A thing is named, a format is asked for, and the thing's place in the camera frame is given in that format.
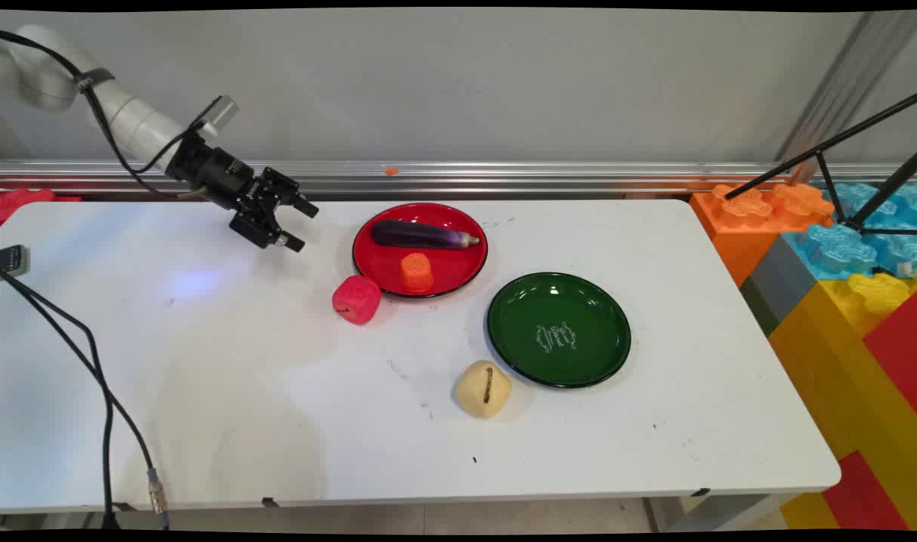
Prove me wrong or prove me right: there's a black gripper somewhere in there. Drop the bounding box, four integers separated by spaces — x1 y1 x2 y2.
165 132 321 254

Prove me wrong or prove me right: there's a purple toy eggplant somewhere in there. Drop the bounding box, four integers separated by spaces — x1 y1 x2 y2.
370 219 481 251

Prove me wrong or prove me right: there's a red toy apple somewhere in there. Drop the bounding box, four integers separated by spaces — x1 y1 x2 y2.
331 275 382 326

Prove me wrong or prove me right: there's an orange toy carrot piece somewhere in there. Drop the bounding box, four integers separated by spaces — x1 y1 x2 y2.
399 253 435 294

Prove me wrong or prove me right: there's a red round plate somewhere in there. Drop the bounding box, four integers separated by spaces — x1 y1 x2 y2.
352 202 489 299

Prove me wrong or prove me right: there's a red object behind table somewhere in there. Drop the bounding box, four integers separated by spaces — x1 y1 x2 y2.
0 188 83 226

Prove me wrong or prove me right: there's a beige toy potato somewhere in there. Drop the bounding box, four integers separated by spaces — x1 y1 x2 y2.
454 360 513 419

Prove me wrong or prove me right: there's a green round plate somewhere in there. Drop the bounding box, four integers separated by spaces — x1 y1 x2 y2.
486 272 632 389

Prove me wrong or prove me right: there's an orange giant building brick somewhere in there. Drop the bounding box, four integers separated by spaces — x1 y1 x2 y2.
690 183 836 288

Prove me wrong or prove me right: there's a grey giant building brick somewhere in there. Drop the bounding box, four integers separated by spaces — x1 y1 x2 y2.
740 233 822 336

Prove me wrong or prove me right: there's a black tripod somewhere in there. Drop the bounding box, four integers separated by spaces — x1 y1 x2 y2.
724 92 917 236

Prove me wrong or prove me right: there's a blue giant building brick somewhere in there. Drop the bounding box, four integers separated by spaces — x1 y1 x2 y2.
782 181 917 281

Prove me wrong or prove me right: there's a yellow giant building brick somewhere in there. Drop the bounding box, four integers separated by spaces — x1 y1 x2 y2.
767 271 917 531

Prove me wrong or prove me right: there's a diagonal aluminium profile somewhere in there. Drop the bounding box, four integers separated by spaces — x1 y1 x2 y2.
775 11 917 163

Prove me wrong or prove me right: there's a red giant building brick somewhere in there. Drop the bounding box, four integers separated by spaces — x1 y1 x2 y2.
863 292 917 413
820 450 911 532

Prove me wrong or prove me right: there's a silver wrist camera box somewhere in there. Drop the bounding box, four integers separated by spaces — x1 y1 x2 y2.
199 96 239 140

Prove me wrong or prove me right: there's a horizontal aluminium rail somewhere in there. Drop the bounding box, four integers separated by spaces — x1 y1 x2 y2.
0 160 917 201

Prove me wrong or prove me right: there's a black strap on arm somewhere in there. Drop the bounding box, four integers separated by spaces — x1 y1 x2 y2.
73 68 116 94

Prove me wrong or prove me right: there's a thick black cable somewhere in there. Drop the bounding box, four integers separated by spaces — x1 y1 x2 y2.
0 271 122 530

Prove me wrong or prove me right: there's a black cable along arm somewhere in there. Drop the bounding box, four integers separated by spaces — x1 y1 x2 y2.
0 29 222 200

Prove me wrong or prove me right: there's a black cable with metal connector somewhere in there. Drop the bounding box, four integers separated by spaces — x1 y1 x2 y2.
0 273 170 530

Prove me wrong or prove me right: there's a white table leg frame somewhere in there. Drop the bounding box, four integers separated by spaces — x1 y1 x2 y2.
643 493 794 532

